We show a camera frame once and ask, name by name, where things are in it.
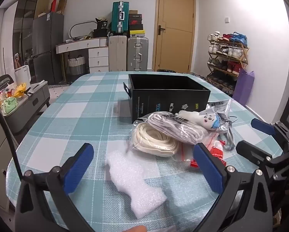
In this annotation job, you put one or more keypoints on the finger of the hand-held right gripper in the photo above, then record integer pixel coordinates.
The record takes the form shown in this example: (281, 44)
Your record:
(253, 152)
(262, 125)

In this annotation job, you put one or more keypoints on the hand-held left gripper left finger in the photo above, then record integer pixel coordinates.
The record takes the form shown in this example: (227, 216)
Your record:
(78, 166)

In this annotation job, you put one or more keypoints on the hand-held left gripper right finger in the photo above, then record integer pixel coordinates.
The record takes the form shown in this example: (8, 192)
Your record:
(209, 171)

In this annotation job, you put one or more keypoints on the red zip bag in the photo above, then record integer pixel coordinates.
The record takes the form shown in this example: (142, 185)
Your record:
(217, 153)

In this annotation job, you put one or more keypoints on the silver medicine packet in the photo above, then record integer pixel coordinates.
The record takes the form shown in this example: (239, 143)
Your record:
(221, 107)

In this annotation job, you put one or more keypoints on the white plush doll blue hair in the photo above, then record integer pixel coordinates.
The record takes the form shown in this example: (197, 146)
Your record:
(202, 119)

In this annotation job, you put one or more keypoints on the white foam sheet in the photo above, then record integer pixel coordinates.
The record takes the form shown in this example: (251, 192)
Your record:
(130, 181)

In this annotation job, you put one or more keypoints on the bag of white grey laces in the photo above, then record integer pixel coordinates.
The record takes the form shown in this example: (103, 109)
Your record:
(173, 128)

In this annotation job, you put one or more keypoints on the bag of cream laces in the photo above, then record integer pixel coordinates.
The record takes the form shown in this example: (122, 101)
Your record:
(154, 142)

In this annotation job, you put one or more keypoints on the black cardboard box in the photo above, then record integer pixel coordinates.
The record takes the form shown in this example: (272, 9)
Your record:
(159, 101)

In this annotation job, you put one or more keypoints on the person's left hand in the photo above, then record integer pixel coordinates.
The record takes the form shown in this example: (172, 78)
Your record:
(134, 229)

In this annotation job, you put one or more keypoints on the purple fabric bag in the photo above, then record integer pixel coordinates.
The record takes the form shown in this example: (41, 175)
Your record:
(244, 89)

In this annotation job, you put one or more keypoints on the teal checked tablecloth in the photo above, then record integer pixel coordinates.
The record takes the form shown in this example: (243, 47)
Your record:
(74, 116)

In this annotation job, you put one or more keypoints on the wooden shoe rack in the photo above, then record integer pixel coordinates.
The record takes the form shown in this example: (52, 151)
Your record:
(243, 62)

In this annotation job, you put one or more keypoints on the grey drawer cabinet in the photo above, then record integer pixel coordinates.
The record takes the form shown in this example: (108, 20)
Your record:
(31, 104)

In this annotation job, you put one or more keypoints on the group of shoes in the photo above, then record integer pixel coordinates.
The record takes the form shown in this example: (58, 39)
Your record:
(231, 52)

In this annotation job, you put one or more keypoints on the green packet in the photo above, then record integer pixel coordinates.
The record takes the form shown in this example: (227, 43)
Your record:
(10, 105)

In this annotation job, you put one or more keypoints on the yellow plastic bag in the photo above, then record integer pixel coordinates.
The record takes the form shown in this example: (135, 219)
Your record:
(21, 89)

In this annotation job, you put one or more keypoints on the woven laundry basket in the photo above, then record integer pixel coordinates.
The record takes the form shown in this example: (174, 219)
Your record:
(76, 66)

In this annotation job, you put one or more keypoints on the white appliance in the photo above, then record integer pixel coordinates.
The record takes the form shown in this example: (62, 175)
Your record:
(21, 75)

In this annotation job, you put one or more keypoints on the white dresser with drawers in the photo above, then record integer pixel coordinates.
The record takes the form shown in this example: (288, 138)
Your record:
(97, 55)

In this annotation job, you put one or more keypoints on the black office chair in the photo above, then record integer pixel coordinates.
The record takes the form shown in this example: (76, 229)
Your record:
(2, 82)

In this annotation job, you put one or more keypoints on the beige suitcase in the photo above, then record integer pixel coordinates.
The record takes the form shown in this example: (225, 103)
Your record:
(118, 53)

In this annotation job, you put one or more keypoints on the wooden door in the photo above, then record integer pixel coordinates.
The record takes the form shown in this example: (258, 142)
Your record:
(176, 41)

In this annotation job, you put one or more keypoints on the grey refrigerator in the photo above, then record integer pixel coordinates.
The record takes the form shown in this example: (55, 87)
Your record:
(48, 48)

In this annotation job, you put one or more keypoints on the silver suitcase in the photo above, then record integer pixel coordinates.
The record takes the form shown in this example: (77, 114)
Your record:
(137, 53)

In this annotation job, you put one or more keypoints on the oval mirror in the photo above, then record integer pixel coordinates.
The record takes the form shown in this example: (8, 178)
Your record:
(73, 27)

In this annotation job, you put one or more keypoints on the black bag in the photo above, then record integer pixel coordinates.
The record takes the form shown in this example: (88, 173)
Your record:
(101, 27)

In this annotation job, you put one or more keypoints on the dark glass wardrobe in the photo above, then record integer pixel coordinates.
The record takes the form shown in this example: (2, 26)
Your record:
(23, 29)

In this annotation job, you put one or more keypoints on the dark shoe box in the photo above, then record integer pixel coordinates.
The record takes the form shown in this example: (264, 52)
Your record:
(136, 27)

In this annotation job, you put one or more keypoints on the green suitcase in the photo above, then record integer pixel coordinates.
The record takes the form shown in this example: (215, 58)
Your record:
(116, 19)

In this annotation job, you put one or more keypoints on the red logo shoe box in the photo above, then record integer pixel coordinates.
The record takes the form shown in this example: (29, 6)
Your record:
(135, 21)

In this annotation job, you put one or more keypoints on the small brown cardboard box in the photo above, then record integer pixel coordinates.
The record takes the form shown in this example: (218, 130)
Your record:
(62, 6)

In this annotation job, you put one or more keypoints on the red paper bag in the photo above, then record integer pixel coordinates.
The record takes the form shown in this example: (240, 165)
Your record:
(53, 6)

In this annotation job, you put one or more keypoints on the brown shoe box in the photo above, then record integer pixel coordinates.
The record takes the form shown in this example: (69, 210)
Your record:
(133, 12)

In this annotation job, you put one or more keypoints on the large flat cardboard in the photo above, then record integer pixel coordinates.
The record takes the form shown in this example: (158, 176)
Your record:
(43, 1)

